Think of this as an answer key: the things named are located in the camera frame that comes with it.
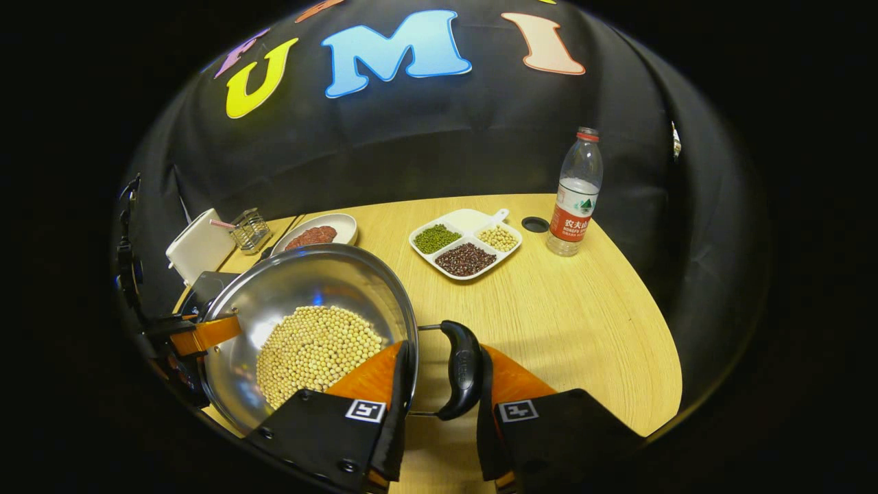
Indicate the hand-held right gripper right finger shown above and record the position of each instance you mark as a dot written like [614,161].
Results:
[562,432]

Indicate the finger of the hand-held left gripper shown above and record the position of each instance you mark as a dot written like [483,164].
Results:
[206,334]

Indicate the white toaster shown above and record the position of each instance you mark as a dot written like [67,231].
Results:
[202,247]

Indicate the stainless steel pot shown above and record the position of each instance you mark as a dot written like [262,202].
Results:
[309,281]

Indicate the pile of soybeans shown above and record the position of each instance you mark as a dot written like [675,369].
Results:
[309,350]

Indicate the pink straw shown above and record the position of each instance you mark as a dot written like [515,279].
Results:
[223,224]

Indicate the white round plate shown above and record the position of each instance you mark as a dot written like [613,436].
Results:
[343,226]

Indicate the black induction cooktop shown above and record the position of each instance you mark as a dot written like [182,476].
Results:
[206,291]

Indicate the pile of green mung beans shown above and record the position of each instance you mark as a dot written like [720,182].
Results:
[436,239]

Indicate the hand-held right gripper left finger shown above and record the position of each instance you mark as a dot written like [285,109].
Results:
[322,432]

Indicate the black round table grommet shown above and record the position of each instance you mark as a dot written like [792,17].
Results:
[535,224]

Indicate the white divided dish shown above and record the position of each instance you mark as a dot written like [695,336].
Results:
[470,219]

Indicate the pile of red beans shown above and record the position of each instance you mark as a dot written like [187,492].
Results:
[465,259]

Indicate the red meat patty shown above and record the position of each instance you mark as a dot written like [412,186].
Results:
[324,234]
[298,241]

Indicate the small heap of soybeans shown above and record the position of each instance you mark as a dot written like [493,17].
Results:
[499,238]

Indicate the clear plastic water bottle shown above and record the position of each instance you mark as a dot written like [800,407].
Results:
[575,213]

